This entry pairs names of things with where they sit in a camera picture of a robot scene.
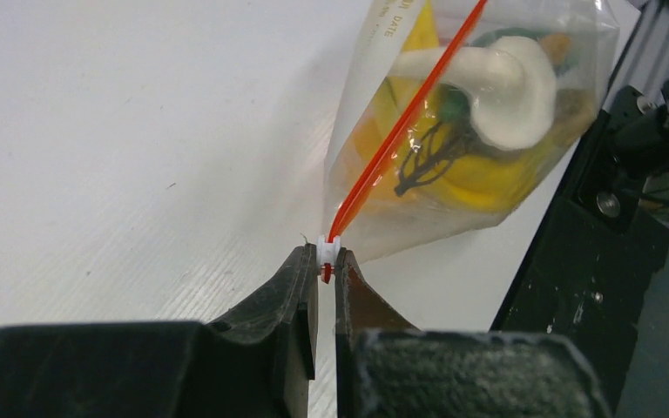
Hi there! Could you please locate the yellow toy banana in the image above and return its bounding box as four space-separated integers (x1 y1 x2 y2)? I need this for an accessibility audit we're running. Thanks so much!
363 1 572 213

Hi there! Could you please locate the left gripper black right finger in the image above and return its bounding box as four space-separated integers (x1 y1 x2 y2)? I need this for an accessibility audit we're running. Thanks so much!
334 248 415 417

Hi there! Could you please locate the clear zip bag orange zipper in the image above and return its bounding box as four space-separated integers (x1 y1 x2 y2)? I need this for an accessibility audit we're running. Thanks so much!
318 1 619 279

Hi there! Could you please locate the white toy garlic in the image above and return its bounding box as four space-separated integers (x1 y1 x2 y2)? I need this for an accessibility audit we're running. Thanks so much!
389 35 558 152

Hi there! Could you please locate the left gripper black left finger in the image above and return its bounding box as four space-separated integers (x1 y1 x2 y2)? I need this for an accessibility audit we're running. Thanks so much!
208 244 319 417

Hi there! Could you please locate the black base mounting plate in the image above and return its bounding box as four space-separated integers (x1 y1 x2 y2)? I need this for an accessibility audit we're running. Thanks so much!
491 86 669 409

